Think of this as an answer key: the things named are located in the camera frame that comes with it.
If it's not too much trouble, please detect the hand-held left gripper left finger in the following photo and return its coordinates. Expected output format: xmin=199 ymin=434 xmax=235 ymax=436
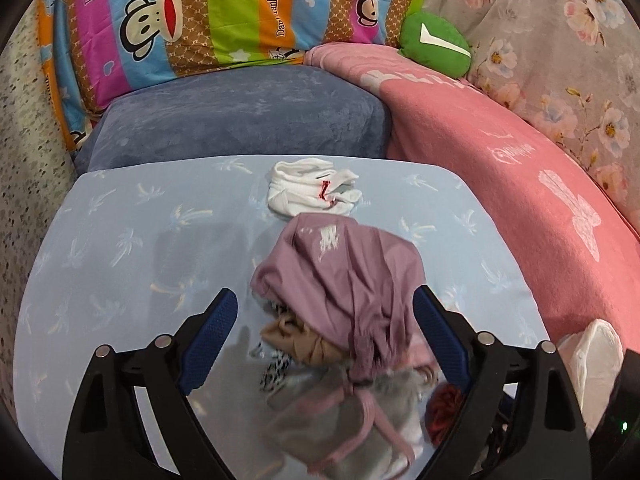
xmin=62 ymin=287 xmax=238 ymax=480

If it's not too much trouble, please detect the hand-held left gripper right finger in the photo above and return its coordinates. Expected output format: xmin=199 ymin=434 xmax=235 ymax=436
xmin=412 ymin=284 xmax=593 ymax=480

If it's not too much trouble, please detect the white lined bin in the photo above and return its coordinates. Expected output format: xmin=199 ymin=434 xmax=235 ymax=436
xmin=557 ymin=319 xmax=623 ymax=436

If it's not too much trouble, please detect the leopard print scarf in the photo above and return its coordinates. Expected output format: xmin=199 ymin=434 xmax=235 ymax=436
xmin=250 ymin=300 xmax=296 ymax=393

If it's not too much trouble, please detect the brown cloth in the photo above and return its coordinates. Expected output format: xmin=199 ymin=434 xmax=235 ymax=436
xmin=260 ymin=315 xmax=351 ymax=366

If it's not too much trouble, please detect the purple garment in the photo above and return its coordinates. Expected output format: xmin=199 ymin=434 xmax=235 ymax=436
xmin=250 ymin=212 xmax=426 ymax=383

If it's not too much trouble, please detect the grey cloth with pink strap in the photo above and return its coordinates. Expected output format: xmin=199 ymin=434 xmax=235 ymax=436
xmin=265 ymin=360 xmax=431 ymax=478

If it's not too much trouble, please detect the white sock pair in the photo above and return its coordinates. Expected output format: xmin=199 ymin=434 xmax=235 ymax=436
xmin=265 ymin=157 xmax=363 ymax=219

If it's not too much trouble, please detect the red scrunchie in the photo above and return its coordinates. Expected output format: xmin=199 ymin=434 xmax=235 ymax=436
xmin=425 ymin=382 xmax=466 ymax=446

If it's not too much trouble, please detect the light blue printed cloth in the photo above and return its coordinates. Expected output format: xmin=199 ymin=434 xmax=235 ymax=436
xmin=12 ymin=154 xmax=551 ymax=480

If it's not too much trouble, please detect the pink blanket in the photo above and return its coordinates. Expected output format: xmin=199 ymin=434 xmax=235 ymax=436
xmin=305 ymin=42 xmax=640 ymax=356

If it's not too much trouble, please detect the blue-grey velvet cushion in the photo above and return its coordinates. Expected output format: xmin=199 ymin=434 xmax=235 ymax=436
xmin=75 ymin=65 xmax=393 ymax=173

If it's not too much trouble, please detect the green round check-mark cushion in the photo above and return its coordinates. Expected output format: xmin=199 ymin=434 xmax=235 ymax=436
xmin=397 ymin=10 xmax=473 ymax=80

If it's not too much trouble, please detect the grey floral sheet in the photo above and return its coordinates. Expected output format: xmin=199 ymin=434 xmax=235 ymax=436
xmin=425 ymin=0 xmax=640 ymax=233

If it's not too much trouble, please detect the striped monkey print quilt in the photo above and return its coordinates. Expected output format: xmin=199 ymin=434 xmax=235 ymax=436
xmin=37 ymin=0 xmax=431 ymax=153

